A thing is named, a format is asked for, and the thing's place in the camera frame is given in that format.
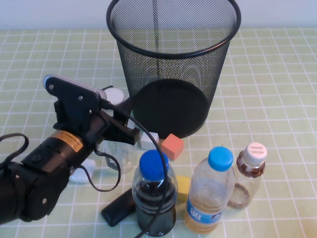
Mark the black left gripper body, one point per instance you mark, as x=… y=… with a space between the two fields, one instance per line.
x=81 y=124

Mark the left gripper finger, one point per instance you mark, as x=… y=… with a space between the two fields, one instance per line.
x=123 y=135
x=123 y=109

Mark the clear bottle green label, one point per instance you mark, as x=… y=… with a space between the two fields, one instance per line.
x=115 y=96

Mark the small bottle brown residue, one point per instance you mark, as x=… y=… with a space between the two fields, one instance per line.
x=247 y=183

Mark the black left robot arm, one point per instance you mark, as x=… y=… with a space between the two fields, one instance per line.
x=32 y=183

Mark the black mesh wastebasket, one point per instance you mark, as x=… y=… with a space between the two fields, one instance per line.
x=173 y=74

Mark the white cube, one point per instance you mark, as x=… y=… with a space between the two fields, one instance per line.
x=150 y=141

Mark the orange cube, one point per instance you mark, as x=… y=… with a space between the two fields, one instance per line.
x=173 y=146

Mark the white earbuds case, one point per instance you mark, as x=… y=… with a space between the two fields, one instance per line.
x=79 y=179

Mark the black rectangular case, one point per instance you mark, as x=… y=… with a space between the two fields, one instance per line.
x=117 y=208

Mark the dark liquid bottle blue cap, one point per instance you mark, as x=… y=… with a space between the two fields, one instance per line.
x=154 y=205

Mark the yellow cube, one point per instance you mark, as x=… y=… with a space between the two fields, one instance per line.
x=183 y=187

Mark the yellow liquid bottle blue cap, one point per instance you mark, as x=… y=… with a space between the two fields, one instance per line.
x=208 y=198

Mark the green checked tablecloth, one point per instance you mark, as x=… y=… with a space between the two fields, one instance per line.
x=272 y=74

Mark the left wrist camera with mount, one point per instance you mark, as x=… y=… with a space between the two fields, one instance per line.
x=71 y=93

